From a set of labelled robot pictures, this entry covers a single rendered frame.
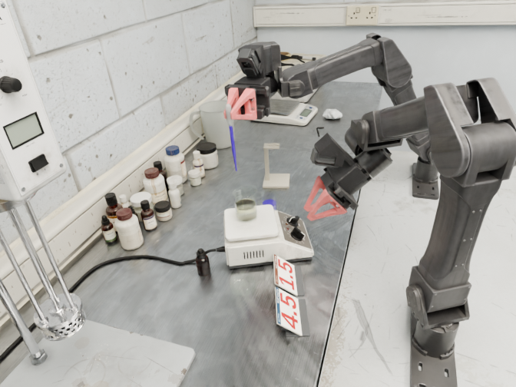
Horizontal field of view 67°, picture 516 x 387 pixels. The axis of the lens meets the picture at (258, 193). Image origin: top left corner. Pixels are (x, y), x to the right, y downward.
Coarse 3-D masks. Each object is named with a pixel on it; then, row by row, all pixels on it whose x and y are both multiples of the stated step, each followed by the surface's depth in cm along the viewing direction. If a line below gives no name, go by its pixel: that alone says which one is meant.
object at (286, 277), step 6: (282, 264) 86; (288, 264) 88; (282, 270) 84; (288, 270) 86; (282, 276) 83; (288, 276) 84; (282, 282) 81; (288, 282) 83; (288, 288) 81; (294, 288) 82
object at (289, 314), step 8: (280, 296) 77; (288, 296) 79; (280, 304) 75; (288, 304) 77; (280, 312) 74; (288, 312) 75; (296, 312) 77; (288, 320) 73; (296, 320) 75; (296, 328) 73
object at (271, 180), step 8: (264, 144) 116; (272, 144) 116; (264, 152) 117; (264, 160) 118; (272, 176) 124; (280, 176) 124; (288, 176) 123; (264, 184) 120; (272, 184) 119; (280, 184) 119; (288, 184) 119
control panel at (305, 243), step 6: (282, 216) 96; (288, 216) 97; (282, 222) 93; (300, 222) 98; (282, 228) 91; (300, 228) 95; (288, 234) 90; (306, 234) 94; (288, 240) 88; (294, 240) 89; (306, 240) 92; (306, 246) 89
